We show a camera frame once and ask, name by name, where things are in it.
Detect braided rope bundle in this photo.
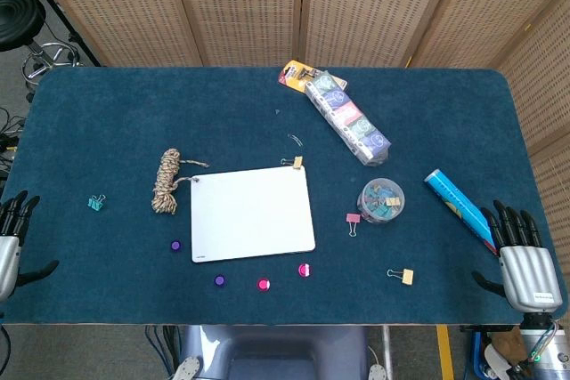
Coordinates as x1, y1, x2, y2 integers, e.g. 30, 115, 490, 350
151, 148, 210, 215

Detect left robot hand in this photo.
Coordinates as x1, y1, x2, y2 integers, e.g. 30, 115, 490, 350
0, 190, 61, 303

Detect blue storage crate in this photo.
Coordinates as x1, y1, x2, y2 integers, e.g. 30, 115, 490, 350
460, 326, 522, 380

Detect dark blue table mat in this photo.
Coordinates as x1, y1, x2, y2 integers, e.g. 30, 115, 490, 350
0, 66, 569, 327

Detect black stand pole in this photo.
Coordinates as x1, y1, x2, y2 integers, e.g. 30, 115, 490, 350
11, 0, 103, 68

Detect yellow blister pack card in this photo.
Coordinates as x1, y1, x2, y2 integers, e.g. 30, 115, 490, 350
278, 61, 347, 95

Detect large yellow binder clip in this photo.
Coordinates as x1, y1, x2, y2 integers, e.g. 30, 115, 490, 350
387, 268, 415, 286

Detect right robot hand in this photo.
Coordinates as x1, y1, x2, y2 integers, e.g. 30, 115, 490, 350
471, 200, 563, 313

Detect blue cylindrical tube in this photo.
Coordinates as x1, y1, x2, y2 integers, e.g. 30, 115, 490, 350
423, 168, 500, 256

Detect multicolour tissue pack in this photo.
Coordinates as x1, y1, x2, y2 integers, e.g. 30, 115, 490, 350
305, 71, 393, 167

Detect black swivel stool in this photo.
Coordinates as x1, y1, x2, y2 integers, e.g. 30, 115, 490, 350
0, 0, 84, 101

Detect woven folding screen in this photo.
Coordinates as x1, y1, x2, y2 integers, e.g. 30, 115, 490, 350
20, 0, 570, 292

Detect clear jar of binder clips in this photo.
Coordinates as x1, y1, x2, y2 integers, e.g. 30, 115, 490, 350
358, 178, 406, 223

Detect grey robot torso base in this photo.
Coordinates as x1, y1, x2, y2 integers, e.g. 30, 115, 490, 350
171, 324, 391, 380

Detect black cables under table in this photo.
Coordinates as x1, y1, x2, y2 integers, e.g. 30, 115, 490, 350
142, 325, 183, 380

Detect white magnetic board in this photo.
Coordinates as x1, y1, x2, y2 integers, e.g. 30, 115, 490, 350
190, 166, 316, 263

